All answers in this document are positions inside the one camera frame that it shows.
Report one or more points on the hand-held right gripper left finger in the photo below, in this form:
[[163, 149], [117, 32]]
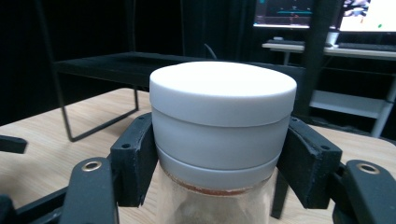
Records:
[[134, 161]]

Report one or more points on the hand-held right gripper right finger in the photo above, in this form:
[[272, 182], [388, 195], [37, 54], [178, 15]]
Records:
[[311, 168]]

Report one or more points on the black two-tier shelf rack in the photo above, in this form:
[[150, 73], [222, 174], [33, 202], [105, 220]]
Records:
[[124, 67]]

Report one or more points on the clear jar with white lid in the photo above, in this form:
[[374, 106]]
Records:
[[222, 93]]

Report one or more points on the white desk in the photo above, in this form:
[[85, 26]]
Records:
[[358, 53]]

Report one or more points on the black keyboard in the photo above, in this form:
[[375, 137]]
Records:
[[367, 46]]

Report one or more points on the computer monitor with dark screen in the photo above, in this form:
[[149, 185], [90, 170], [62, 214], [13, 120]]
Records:
[[283, 14]]

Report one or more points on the computer monitor with white screen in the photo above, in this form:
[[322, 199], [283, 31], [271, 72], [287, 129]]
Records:
[[370, 15]]

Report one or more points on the grey metal stand frame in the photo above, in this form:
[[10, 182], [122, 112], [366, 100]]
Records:
[[348, 104]]

